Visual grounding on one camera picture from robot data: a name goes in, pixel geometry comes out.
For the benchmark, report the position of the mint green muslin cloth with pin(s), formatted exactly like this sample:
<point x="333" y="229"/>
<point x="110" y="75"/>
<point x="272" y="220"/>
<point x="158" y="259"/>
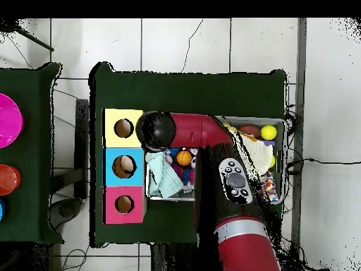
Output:
<point x="162" y="174"/>

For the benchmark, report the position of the clear mesh bin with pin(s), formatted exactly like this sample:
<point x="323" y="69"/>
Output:
<point x="169" y="197"/>

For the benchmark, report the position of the wooden box with three holes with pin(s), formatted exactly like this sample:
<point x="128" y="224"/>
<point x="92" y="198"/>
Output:
<point x="110" y="169"/>

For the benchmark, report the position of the small orange basketball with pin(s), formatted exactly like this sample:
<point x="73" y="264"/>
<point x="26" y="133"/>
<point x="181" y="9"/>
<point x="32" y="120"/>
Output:
<point x="184" y="157"/>

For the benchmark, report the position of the dark green table cloth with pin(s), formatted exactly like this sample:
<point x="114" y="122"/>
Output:
<point x="186" y="90"/>

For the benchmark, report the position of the brown toy football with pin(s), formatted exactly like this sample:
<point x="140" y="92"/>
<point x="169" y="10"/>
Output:
<point x="251" y="130"/>

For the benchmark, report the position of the cream yellow muslin cloth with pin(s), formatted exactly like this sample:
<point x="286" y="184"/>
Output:
<point x="259" y="152"/>

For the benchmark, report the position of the yellow ball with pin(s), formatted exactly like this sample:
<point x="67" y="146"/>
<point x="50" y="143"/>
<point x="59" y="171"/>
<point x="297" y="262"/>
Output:
<point x="269" y="132"/>

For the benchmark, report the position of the black floor stand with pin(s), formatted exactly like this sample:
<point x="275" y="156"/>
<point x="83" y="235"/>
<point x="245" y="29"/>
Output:
<point x="82" y="147"/>

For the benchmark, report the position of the green cloth side table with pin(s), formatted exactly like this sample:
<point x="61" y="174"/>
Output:
<point x="31" y="220"/>

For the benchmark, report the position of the pink bowl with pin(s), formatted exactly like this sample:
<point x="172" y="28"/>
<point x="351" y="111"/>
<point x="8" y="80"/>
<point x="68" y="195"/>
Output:
<point x="8" y="122"/>

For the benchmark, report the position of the red cup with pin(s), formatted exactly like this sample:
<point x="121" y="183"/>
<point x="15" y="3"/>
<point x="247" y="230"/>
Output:
<point x="8" y="179"/>

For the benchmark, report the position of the blue cup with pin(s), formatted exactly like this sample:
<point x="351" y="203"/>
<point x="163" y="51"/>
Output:
<point x="1" y="210"/>

